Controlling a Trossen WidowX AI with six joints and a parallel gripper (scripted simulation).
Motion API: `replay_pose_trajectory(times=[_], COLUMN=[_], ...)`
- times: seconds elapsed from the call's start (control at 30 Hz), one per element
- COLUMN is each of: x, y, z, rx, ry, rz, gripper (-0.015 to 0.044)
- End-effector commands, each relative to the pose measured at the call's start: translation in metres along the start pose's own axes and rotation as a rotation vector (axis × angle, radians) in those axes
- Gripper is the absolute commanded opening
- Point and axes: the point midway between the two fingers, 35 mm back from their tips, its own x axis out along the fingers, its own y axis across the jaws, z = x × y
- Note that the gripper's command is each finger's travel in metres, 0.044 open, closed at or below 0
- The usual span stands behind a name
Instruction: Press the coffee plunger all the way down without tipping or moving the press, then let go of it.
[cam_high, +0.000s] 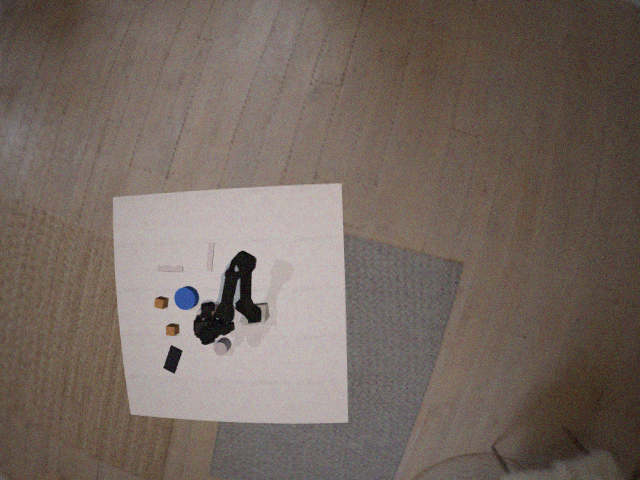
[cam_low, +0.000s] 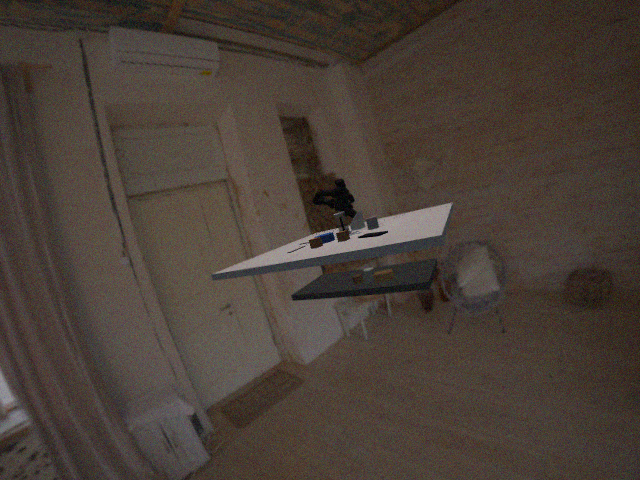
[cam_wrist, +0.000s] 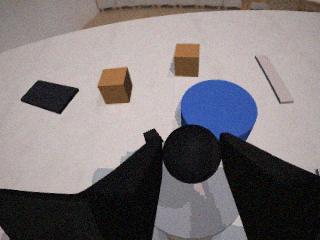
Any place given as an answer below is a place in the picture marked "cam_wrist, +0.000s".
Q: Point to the black flat square pad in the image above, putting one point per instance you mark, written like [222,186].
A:
[52,97]

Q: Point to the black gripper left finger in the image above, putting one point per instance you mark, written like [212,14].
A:
[121,206]

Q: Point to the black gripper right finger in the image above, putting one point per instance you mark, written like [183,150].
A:
[275,199]

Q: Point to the blue cylinder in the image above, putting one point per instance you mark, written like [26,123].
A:
[220,106]

